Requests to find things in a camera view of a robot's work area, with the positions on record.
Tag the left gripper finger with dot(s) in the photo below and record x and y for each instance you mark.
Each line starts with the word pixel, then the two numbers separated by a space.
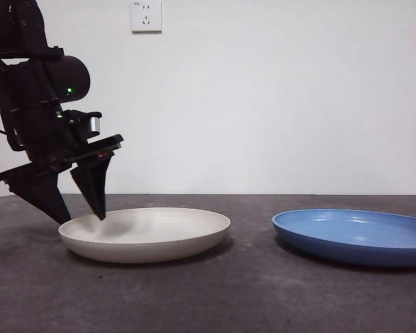
pixel 43 194
pixel 93 184

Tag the white round plate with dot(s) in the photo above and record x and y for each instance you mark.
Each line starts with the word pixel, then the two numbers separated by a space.
pixel 159 250

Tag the blue round plate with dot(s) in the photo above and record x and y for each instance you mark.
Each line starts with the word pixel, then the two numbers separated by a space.
pixel 350 257

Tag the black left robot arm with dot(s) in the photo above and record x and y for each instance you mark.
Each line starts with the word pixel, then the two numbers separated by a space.
pixel 24 79

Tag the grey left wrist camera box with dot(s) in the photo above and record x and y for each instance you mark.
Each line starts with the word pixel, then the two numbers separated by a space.
pixel 94 122

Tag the white wall socket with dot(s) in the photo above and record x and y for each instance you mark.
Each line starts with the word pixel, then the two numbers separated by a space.
pixel 146 17

